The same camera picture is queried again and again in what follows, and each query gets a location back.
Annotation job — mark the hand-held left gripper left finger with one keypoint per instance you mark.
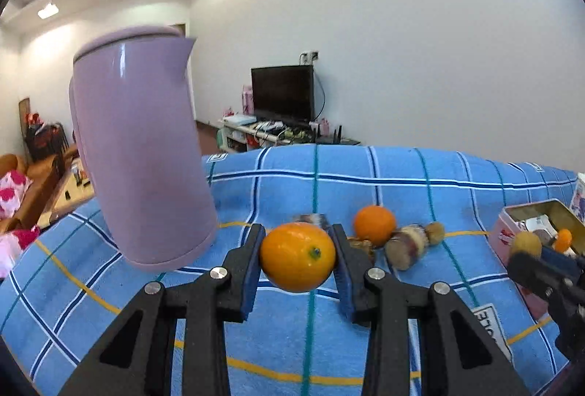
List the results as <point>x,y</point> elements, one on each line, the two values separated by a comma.
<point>250,281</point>

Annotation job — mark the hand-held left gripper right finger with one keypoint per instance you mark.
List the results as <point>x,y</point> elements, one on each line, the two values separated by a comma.
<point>343,286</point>

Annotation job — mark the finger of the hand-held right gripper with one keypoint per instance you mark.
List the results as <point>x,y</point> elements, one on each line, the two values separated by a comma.
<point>557,259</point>
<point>525,270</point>

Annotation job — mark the brown kiwi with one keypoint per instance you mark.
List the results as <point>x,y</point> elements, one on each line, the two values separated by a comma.
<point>525,245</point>
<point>435,232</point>

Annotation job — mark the pink tin box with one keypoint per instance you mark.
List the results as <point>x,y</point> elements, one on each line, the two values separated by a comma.
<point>507,236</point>

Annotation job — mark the brown walnut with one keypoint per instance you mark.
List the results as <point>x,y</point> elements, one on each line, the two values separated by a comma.
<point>364,247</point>

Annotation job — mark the large orange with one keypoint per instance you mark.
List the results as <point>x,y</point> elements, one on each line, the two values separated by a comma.
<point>297,256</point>

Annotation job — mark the small orange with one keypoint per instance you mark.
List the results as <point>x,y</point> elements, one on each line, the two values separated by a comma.
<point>563,239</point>

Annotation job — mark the white floral mug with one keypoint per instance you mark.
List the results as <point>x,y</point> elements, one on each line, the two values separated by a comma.
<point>580,197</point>

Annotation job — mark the round orange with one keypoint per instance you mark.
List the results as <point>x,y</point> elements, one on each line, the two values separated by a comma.
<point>374,224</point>

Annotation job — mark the blue plaid blanket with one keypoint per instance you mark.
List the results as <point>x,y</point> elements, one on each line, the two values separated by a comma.
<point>425,199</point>

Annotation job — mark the white television stand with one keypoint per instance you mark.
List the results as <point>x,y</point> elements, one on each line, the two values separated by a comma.
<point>256,135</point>

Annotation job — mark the purple electric kettle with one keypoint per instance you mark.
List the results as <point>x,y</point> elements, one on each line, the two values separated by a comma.
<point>137,158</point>

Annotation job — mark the black television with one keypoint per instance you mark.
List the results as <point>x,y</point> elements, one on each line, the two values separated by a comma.
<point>283,93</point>

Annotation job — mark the wooden coffee table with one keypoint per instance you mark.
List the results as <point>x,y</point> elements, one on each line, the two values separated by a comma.
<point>68,192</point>

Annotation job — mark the brown wooden sofa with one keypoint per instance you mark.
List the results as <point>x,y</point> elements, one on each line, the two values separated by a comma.
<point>32,195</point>

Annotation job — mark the pink heart pillow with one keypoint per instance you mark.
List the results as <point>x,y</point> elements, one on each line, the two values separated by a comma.
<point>13,247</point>
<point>11,192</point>

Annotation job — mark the brown wooden door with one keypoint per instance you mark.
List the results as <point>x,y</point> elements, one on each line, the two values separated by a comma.
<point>181,29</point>

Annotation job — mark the square ceiling light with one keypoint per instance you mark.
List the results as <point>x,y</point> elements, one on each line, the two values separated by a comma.
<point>48,10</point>

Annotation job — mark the wall power outlet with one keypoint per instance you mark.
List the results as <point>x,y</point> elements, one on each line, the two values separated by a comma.
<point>308,56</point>

